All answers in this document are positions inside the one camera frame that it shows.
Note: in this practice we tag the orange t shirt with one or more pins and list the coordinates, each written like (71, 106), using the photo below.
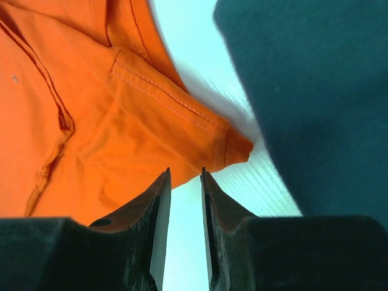
(93, 110)

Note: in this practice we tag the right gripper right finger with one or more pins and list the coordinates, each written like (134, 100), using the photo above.
(247, 252)

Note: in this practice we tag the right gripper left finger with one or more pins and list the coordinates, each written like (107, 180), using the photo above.
(124, 250)

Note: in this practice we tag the folded teal t shirt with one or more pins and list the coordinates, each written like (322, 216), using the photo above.
(315, 74)

